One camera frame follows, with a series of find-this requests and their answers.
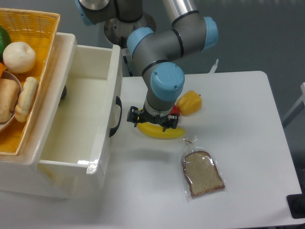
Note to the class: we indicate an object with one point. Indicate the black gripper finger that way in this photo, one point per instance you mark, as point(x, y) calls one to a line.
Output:
point(134, 115)
point(167, 124)

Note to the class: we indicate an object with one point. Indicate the bagged bread slice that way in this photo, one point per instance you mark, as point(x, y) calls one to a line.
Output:
point(200, 171)

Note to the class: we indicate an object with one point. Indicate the beige bread roll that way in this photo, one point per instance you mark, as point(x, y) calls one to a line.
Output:
point(25, 99)

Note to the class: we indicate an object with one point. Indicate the yellow toy banana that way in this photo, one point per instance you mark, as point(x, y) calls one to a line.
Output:
point(156, 131)

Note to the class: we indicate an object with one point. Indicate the grey bowl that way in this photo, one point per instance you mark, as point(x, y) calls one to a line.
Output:
point(7, 75)

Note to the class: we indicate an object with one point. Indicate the dark object inside drawer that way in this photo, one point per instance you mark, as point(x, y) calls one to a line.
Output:
point(64, 93)

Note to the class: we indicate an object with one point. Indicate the white round bun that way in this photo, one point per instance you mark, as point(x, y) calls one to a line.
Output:
point(19, 57)

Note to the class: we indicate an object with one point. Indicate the white drawer cabinet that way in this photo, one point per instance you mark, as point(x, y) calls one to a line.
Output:
point(23, 173)

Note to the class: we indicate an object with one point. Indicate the white plastic fork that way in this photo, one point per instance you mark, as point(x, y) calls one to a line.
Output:
point(214, 67)

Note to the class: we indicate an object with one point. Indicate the red toy bell pepper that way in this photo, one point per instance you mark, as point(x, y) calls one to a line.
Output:
point(175, 110)

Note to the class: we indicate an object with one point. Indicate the black top drawer handle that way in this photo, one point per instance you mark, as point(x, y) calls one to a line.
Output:
point(117, 117)

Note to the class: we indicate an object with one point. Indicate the yellow wicker basket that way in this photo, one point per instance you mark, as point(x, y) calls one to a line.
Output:
point(38, 29)

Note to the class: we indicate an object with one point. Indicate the yellow toy bell pepper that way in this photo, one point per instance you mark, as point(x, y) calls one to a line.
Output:
point(189, 103)

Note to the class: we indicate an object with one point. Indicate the white top drawer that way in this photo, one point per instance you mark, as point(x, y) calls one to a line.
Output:
point(78, 142)

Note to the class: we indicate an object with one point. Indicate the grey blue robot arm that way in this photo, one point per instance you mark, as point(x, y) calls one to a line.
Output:
point(154, 54)

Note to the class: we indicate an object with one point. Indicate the green toy vegetable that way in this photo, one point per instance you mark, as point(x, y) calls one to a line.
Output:
point(4, 41)

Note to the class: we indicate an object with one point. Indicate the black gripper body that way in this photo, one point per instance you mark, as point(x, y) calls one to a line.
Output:
point(146, 117)

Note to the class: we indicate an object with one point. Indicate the tan loaf bread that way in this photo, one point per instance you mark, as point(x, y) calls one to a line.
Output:
point(9, 91)

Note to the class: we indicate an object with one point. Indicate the black device at edge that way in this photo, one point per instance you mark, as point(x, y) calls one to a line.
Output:
point(296, 203)

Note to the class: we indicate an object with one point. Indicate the orange toy piece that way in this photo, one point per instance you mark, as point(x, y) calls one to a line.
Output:
point(2, 69)

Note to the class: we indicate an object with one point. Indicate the white frame at right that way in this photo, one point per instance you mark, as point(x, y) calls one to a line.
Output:
point(295, 109)

